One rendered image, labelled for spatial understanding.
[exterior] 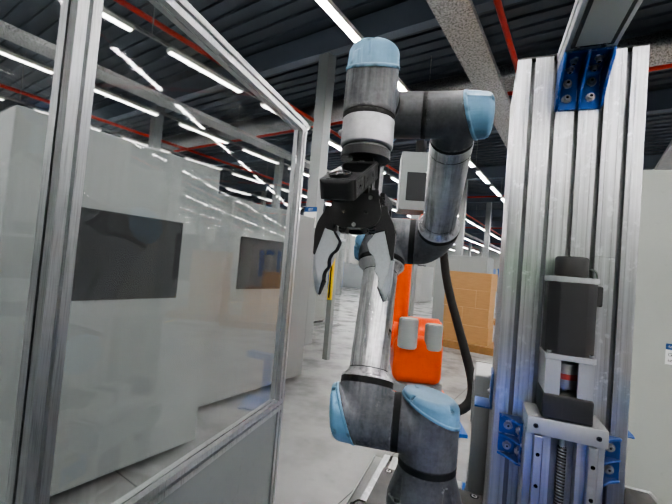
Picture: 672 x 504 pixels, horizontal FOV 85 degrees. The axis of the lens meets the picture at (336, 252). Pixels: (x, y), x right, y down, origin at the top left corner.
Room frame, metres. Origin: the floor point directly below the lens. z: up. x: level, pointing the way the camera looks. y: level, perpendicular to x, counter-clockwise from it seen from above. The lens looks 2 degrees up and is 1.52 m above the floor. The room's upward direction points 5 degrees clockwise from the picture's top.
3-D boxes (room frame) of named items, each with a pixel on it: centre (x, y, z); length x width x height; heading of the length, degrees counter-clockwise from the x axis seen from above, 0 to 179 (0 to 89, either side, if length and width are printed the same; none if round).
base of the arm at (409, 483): (0.77, -0.22, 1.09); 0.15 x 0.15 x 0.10
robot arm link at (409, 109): (0.62, -0.07, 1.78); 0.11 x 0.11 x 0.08; 77
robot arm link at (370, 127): (0.53, -0.03, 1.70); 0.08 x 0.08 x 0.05
